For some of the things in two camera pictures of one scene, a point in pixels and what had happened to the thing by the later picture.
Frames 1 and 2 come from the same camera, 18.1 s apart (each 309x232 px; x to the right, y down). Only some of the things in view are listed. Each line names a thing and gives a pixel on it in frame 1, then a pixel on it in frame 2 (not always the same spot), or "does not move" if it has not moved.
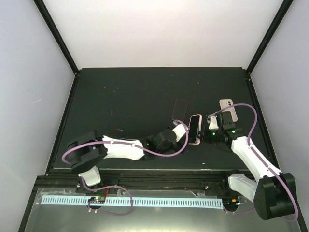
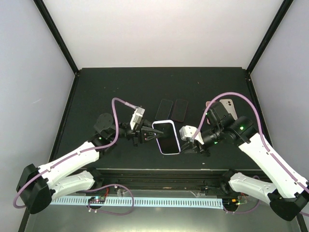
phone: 225,103 does not move
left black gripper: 179,147 -> 141,133
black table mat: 135,104 does not move
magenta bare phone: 179,109 does not move
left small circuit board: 97,200 does not move
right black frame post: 273,28 does not move
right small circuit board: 230,202 does not move
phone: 195,127 -> 213,105
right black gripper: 204,136 -> 205,151
